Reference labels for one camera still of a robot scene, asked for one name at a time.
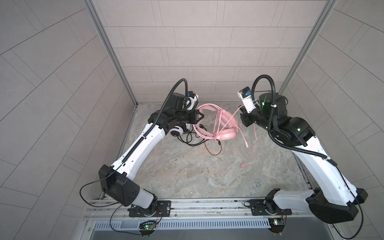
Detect left circuit board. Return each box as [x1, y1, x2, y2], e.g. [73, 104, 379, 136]
[139, 221, 157, 231]

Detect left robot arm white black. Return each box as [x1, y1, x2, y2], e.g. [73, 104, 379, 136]
[98, 79, 204, 216]

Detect white black headphones with cable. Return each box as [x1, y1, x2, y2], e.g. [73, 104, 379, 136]
[170, 124, 223, 156]

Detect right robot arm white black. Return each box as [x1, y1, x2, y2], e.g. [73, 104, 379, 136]
[238, 75, 368, 233]

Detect pink headphones with cable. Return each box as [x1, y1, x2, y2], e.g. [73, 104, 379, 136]
[193, 104, 249, 148]

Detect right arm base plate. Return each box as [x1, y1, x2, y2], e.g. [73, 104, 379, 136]
[244, 199, 292, 216]

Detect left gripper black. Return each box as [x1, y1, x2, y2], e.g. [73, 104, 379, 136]
[171, 109, 204, 126]

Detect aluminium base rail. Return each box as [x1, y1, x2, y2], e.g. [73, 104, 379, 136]
[85, 197, 335, 221]

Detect white vent grille strip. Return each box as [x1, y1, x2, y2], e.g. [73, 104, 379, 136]
[94, 218, 271, 231]

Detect right circuit board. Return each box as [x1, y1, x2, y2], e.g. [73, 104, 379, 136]
[268, 218, 286, 234]

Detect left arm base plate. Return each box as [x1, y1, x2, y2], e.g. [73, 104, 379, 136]
[128, 201, 172, 218]

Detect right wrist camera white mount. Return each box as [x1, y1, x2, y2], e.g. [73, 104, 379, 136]
[237, 87, 257, 114]

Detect circuit board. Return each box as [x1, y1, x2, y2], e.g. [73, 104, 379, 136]
[139, 221, 157, 231]
[268, 218, 286, 234]

